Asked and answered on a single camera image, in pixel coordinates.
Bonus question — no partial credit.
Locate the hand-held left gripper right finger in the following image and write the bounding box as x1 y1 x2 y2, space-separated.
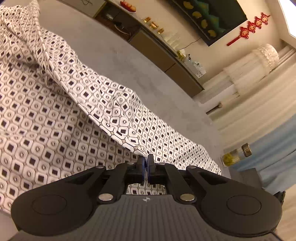
147 154 232 205

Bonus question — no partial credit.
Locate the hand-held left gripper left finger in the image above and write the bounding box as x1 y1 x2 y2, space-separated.
62 156 146 204

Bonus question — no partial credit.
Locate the white geometric-print garment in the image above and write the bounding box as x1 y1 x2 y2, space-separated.
0 0 222 211

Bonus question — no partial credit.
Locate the glass bottle of green tea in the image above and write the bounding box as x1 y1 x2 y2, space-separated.
221 143 251 167

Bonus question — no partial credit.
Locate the long low television cabinet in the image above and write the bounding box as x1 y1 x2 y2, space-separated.
55 0 205 99

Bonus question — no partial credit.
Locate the light blue curtain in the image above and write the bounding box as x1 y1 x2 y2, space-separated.
231 118 296 193

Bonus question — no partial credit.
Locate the cluster of clear glasses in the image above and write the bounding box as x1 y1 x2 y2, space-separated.
163 31 183 50

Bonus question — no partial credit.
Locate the white lace curtain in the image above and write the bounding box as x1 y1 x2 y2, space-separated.
194 44 296 149

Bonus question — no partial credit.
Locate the red plate of fruit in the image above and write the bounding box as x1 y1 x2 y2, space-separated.
120 0 137 12

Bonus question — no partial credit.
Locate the red Chinese knot ornament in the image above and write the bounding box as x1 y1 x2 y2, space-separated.
226 15 271 47

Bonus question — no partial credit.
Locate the black television cable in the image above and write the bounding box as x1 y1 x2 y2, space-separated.
183 38 202 51

